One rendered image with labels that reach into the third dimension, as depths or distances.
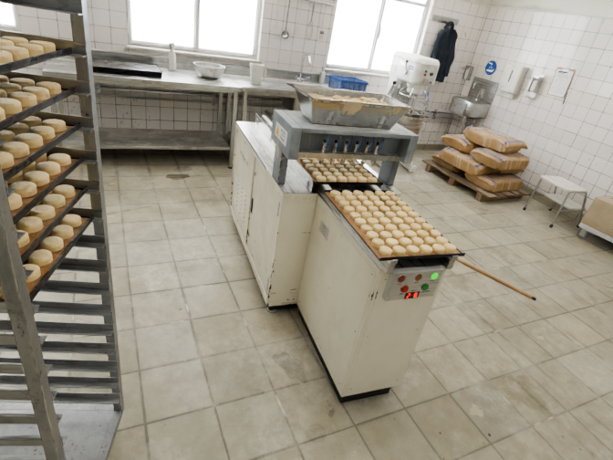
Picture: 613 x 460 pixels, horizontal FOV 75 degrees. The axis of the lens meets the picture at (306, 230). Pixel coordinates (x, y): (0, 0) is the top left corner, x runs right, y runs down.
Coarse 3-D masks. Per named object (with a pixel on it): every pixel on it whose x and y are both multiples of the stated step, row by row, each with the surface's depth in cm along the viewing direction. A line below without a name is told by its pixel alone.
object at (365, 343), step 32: (320, 224) 207; (320, 256) 209; (352, 256) 176; (320, 288) 210; (352, 288) 177; (384, 288) 162; (320, 320) 212; (352, 320) 178; (384, 320) 172; (416, 320) 180; (320, 352) 213; (352, 352) 179; (384, 352) 184; (352, 384) 189; (384, 384) 199
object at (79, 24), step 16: (80, 16) 93; (80, 32) 94; (80, 64) 98; (80, 80) 100; (80, 96) 101; (96, 112) 106; (96, 128) 107; (96, 144) 108; (96, 176) 112; (96, 208) 117; (96, 224) 119; (112, 288) 134; (112, 304) 136; (112, 320) 138; (112, 336) 142
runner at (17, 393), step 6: (0, 390) 95; (6, 390) 96; (12, 390) 96; (18, 390) 96; (24, 390) 96; (54, 390) 98; (0, 396) 93; (6, 396) 93; (12, 396) 93; (18, 396) 94; (24, 396) 94; (54, 396) 96
